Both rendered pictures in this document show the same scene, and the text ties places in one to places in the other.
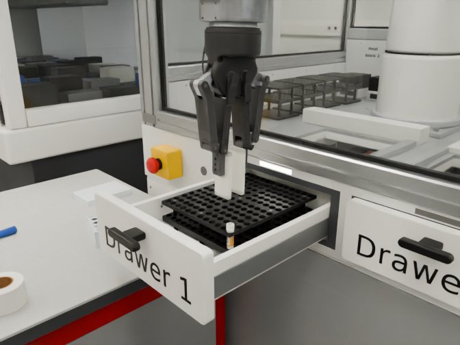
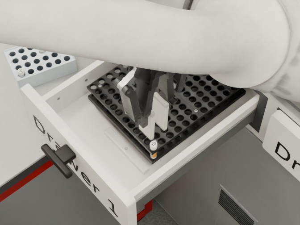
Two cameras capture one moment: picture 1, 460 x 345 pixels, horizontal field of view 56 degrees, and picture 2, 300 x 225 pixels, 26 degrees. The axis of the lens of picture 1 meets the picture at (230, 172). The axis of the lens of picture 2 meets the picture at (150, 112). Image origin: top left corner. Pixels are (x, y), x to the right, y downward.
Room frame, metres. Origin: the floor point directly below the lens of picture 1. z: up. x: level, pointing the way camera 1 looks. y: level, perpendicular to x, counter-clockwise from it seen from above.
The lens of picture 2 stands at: (0.07, -0.02, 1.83)
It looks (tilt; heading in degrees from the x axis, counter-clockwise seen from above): 57 degrees down; 3
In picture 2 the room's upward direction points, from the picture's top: straight up
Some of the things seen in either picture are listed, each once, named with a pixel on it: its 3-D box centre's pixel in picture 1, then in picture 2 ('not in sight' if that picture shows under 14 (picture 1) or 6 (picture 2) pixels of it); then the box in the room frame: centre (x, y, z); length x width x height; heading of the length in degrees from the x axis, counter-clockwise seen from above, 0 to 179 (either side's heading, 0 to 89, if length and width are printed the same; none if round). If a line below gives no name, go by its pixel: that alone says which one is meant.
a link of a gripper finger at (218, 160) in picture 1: (213, 159); (137, 118); (0.57, 0.02, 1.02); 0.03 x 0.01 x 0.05; 134
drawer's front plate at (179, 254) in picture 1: (147, 249); (77, 156); (0.59, 0.13, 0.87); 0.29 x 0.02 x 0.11; 44
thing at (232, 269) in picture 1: (243, 215); (170, 93); (0.73, -0.03, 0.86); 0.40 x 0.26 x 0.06; 134
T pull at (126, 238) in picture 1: (130, 236); (62, 156); (0.57, 0.15, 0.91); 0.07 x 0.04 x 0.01; 44
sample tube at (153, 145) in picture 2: (230, 237); (153, 150); (0.59, 0.00, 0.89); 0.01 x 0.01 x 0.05
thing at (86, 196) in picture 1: (102, 193); not in sight; (1.07, 0.34, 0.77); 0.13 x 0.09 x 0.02; 134
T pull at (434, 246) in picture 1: (428, 246); not in sight; (0.54, -0.28, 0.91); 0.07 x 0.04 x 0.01; 44
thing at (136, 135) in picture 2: (196, 215); (122, 116); (0.65, 0.06, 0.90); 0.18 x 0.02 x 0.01; 44
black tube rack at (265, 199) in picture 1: (239, 213); (167, 94); (0.72, -0.02, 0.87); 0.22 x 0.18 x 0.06; 134
